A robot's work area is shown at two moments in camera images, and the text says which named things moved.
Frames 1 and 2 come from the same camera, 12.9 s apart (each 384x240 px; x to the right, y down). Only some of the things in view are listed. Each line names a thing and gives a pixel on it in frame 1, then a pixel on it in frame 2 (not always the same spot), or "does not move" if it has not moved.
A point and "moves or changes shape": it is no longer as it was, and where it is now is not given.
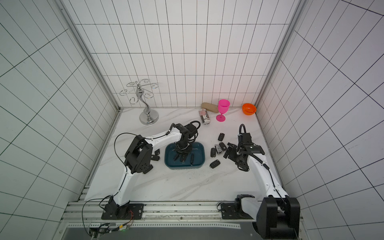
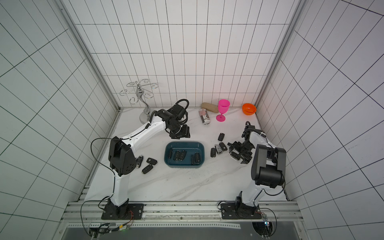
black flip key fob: x=223 y=147 -> x=197 y=156
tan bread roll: x=210 y=107 does not move
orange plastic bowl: x=249 y=109 does not move
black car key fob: x=183 y=158 moves or changes shape
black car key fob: x=215 y=164 moves or changes shape
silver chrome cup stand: x=149 y=117 does not move
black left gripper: x=189 y=151 -> x=186 y=132
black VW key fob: x=213 y=152 does not move
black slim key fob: x=221 y=137 does not move
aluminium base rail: x=90 y=213 does not move
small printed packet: x=204 y=116 does not move
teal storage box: x=195 y=159 does not move
